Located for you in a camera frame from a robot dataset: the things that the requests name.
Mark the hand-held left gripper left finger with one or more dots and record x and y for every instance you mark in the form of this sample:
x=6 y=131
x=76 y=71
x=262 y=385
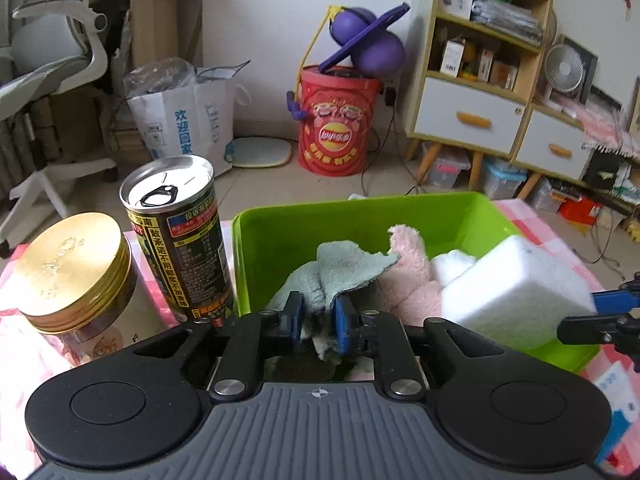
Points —
x=295 y=312

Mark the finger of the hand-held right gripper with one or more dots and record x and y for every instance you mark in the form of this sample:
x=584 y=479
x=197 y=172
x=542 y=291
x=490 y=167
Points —
x=590 y=327
x=615 y=299

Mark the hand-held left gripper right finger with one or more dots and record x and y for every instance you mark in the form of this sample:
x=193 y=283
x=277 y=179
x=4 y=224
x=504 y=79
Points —
x=342 y=322

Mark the teal fluffy cloth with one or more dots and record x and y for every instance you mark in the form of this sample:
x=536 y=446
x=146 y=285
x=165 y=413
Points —
x=345 y=265

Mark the green plastic bin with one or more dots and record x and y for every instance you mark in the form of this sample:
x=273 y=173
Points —
x=280 y=240

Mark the white sponge block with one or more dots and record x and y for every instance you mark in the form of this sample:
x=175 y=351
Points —
x=510 y=290

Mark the blue white milk carton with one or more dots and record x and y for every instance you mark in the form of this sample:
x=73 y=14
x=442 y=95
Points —
x=617 y=395

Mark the pink fluffy cloth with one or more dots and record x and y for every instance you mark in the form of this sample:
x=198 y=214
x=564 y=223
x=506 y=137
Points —
x=405 y=285

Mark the red white checkered tablecloth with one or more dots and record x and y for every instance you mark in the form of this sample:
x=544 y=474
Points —
x=555 y=245

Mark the red box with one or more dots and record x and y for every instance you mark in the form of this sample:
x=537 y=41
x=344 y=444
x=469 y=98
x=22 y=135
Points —
x=580 y=209

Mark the black drink can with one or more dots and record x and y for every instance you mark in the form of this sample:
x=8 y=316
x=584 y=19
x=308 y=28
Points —
x=195 y=245

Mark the white fluffy cloth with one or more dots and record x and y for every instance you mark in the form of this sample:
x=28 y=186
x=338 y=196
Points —
x=450 y=265

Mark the low wooden drawer cabinet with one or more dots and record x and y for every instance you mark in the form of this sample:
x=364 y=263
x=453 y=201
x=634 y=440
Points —
x=555 y=147

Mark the blue-lidded storage box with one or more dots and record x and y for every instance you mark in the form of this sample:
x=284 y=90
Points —
x=502 y=180

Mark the white bathroom scale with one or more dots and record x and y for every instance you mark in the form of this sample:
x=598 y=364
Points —
x=260 y=152

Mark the clear pink-lidded storage box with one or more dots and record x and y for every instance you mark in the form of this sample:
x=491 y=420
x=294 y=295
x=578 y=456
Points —
x=447 y=167

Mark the red snack bucket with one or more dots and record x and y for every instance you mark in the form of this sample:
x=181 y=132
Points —
x=340 y=130

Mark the white paper bag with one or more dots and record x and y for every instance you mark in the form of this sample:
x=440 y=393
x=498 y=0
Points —
x=185 y=120

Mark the gold-lidded cookie jar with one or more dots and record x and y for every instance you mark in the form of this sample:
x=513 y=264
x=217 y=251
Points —
x=70 y=260

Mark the black power adapter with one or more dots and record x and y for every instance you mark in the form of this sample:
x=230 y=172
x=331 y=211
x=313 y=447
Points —
x=390 y=96

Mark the tall wooden shelf cabinet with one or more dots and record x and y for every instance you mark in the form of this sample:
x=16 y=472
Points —
x=470 y=110

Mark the white desk fan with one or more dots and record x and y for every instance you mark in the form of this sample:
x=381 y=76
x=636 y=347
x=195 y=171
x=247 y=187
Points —
x=565 y=65

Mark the clear plastic bag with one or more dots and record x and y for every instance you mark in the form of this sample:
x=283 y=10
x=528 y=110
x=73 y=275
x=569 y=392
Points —
x=157 y=77

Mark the purple bounce ball toy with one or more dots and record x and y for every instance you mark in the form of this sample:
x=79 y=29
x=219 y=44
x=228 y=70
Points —
x=380 y=52

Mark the stack of grey packets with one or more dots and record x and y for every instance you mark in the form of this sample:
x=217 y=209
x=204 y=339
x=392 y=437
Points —
x=507 y=20

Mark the tall cardboard box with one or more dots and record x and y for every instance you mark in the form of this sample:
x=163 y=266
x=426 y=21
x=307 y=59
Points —
x=160 y=20

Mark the white office chair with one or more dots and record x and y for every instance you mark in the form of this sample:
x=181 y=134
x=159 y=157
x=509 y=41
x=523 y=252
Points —
x=50 y=42

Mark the black picture frame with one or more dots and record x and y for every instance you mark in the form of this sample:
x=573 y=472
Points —
x=590 y=60

